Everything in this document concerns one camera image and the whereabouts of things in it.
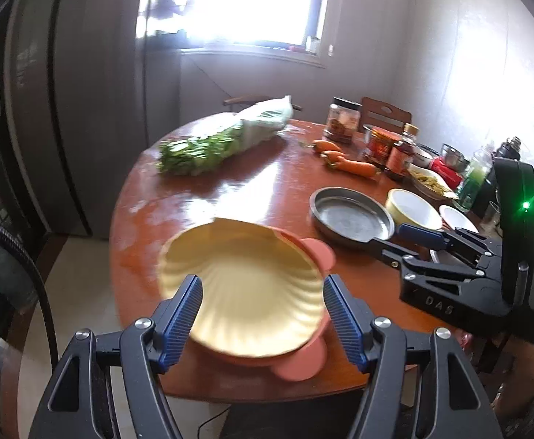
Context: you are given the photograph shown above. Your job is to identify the red label jar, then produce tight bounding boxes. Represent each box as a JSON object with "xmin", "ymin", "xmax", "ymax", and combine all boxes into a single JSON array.
[{"xmin": 364, "ymin": 125, "xmax": 402, "ymax": 168}]

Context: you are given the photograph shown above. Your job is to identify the clear jar with black lid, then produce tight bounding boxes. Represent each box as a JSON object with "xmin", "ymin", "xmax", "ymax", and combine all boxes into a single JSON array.
[{"xmin": 322, "ymin": 97, "xmax": 363, "ymax": 143}]

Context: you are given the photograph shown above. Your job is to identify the patterned white bowl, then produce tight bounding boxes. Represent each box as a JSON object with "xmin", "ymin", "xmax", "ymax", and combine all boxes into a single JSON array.
[{"xmin": 413, "ymin": 145, "xmax": 436, "ymax": 168}]

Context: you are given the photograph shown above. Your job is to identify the black hose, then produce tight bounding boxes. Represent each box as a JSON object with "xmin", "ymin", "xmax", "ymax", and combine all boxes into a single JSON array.
[{"xmin": 0, "ymin": 213, "xmax": 59, "ymax": 362}]

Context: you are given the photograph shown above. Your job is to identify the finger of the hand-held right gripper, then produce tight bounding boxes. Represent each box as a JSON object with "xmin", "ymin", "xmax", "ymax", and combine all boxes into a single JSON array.
[
  {"xmin": 368, "ymin": 237, "xmax": 482, "ymax": 284},
  {"xmin": 397, "ymin": 223, "xmax": 505, "ymax": 266}
]

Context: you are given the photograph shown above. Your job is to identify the black thermos flask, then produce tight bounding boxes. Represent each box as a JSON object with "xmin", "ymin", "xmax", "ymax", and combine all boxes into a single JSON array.
[{"xmin": 473, "ymin": 136, "xmax": 524, "ymax": 219}]

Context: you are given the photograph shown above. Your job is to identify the window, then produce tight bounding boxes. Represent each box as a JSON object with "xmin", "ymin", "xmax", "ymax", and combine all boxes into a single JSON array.
[{"xmin": 145, "ymin": 0, "xmax": 336, "ymax": 56}]

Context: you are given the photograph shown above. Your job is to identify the yellow shell-shaped plate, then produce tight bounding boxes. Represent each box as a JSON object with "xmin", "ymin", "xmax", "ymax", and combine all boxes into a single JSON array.
[{"xmin": 157, "ymin": 217, "xmax": 326, "ymax": 357}]

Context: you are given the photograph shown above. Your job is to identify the yellow-rimmed white bowl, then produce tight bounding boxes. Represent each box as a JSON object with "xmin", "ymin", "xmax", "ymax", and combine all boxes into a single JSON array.
[{"xmin": 384, "ymin": 188, "xmax": 444, "ymax": 232}]

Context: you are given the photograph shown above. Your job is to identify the dark red sauce jar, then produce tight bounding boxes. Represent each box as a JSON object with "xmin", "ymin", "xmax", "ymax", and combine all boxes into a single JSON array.
[{"xmin": 385, "ymin": 141, "xmax": 417, "ymax": 180}]

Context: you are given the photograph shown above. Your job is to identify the leafy greens in plastic bag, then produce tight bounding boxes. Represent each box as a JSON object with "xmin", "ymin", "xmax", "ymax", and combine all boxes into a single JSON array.
[{"xmin": 157, "ymin": 95, "xmax": 294, "ymax": 177}]

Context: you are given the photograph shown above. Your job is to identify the round metal pan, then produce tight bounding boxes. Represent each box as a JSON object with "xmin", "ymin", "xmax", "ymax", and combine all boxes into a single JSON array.
[{"xmin": 309, "ymin": 187, "xmax": 396, "ymax": 244}]

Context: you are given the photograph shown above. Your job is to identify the grey refrigerator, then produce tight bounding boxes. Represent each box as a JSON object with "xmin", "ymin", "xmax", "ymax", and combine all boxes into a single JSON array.
[{"xmin": 1, "ymin": 0, "xmax": 149, "ymax": 239}]

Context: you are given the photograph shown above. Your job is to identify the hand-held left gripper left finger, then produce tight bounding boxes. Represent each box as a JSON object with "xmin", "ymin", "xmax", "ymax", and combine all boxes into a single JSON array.
[{"xmin": 29, "ymin": 274, "xmax": 203, "ymax": 439}]

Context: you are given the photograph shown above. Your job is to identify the red packet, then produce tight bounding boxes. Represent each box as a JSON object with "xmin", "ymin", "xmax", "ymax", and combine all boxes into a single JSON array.
[{"xmin": 429, "ymin": 158, "xmax": 466, "ymax": 187}]

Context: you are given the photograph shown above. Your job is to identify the metal bowl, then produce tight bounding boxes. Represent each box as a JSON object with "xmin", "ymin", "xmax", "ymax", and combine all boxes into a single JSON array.
[{"xmin": 441, "ymin": 143, "xmax": 471, "ymax": 171}]

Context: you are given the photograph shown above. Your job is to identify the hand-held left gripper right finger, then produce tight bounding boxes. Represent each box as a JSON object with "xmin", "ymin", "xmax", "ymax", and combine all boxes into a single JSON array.
[{"xmin": 322, "ymin": 274, "xmax": 505, "ymax": 439}]

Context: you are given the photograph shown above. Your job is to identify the white plate of cooked food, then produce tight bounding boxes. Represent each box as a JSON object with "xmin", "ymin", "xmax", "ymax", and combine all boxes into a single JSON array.
[{"xmin": 406, "ymin": 167, "xmax": 460, "ymax": 201}]

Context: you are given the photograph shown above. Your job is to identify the green liquid plastic bottle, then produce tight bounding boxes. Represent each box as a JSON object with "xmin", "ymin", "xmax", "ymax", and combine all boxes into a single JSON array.
[{"xmin": 454, "ymin": 144, "xmax": 496, "ymax": 213}]

